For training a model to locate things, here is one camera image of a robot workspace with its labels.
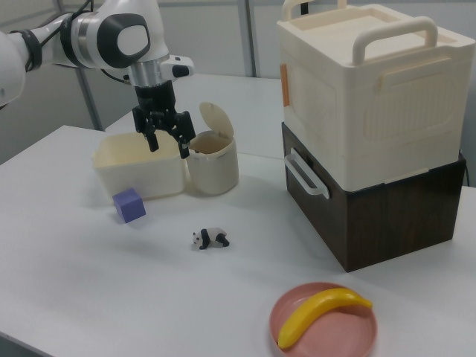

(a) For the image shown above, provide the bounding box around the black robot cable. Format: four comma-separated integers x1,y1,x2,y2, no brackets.
22,0,132,86

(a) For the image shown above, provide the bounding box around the dark wooden drawer box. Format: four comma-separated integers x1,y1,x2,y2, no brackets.
280,121,467,274

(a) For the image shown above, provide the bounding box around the purple cube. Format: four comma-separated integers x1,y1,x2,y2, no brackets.
112,187,147,225

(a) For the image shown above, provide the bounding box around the white drawer handle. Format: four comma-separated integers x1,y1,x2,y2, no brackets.
283,147,331,200

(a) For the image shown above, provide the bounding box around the panda toy figurine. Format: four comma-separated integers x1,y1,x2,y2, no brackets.
191,227,231,251

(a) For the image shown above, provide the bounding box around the cream trash can body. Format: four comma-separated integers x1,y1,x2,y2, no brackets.
185,130,239,196

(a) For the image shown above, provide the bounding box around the cream trash can lid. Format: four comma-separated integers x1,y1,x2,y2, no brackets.
199,102,236,140

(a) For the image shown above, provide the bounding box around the yellow toy banana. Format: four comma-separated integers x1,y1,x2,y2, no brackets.
277,286,373,350

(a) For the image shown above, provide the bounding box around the cream rectangular plastic bin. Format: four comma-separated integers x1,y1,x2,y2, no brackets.
91,132,188,201

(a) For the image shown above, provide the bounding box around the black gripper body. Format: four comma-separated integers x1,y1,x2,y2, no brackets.
132,82,196,144

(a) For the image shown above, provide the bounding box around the pink plate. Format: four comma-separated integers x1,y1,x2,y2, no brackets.
269,282,379,357

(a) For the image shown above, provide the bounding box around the cream plastic storage box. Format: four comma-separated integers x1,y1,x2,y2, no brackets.
276,0,475,193

